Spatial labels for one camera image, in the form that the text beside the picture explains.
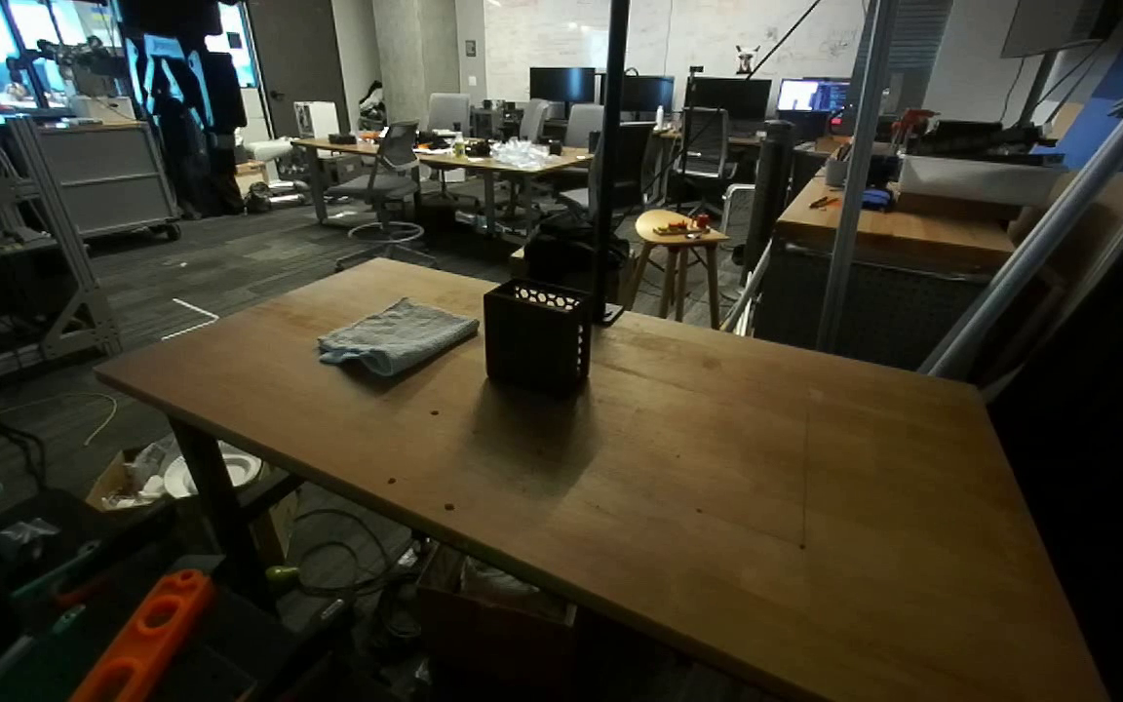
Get black perforated box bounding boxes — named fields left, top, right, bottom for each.
left=481, top=277, right=598, bottom=399

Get orange plastic object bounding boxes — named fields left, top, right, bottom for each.
left=69, top=564, right=217, bottom=702

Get black bag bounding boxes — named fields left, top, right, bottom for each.
left=506, top=212, right=633, bottom=309

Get round wooden stool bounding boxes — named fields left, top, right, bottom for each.
left=619, top=208, right=732, bottom=333

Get small red items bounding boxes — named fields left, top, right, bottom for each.
left=655, top=212, right=712, bottom=242

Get black vertical pole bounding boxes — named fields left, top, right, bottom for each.
left=581, top=0, right=634, bottom=329

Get black mesh office chair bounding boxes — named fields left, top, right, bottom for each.
left=671, top=101, right=737, bottom=186

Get grey office chair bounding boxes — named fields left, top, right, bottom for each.
left=325, top=117, right=432, bottom=251

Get dark computer monitor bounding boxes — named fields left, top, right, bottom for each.
left=682, top=73, right=777, bottom=127
left=615, top=70, right=680, bottom=121
left=525, top=64, right=600, bottom=109

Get white box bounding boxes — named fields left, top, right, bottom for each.
left=289, top=99, right=344, bottom=144

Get silver upright pole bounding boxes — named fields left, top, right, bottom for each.
left=810, top=0, right=901, bottom=354

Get wooden top workbench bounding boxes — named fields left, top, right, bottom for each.
left=754, top=169, right=1074, bottom=372

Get lit computer monitor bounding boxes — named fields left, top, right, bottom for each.
left=773, top=73, right=859, bottom=121

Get black table leg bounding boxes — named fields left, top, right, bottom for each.
left=169, top=416, right=274, bottom=608

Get open cardboard box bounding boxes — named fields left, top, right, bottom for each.
left=82, top=439, right=182, bottom=524

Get grey rolling cabinet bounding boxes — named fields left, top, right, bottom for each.
left=29, top=117, right=186, bottom=246

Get silver diagonal pole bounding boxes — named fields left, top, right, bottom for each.
left=915, top=39, right=1123, bottom=384

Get grey metal shelf rack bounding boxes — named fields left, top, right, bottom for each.
left=0, top=109, right=123, bottom=400

